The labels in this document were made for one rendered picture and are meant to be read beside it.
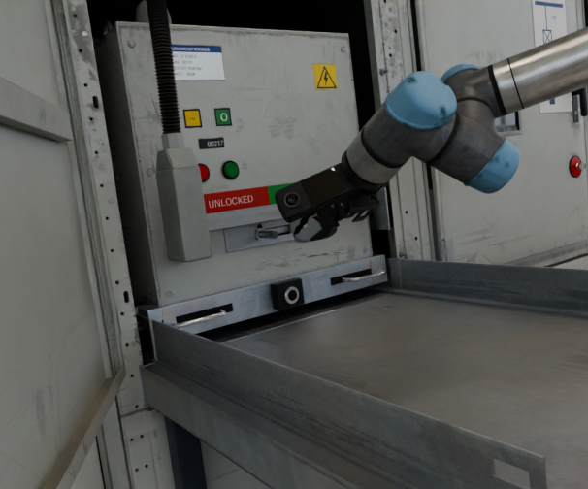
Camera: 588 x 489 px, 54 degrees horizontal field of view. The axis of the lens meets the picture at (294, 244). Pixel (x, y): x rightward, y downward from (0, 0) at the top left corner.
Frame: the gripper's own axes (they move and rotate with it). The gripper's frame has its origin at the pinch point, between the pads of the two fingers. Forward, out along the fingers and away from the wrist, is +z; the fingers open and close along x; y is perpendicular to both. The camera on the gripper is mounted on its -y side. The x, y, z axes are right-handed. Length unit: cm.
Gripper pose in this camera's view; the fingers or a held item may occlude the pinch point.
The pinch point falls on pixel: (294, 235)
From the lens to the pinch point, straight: 95.9
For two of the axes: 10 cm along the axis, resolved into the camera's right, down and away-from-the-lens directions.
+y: 8.1, -1.7, 5.6
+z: -4.3, 4.7, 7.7
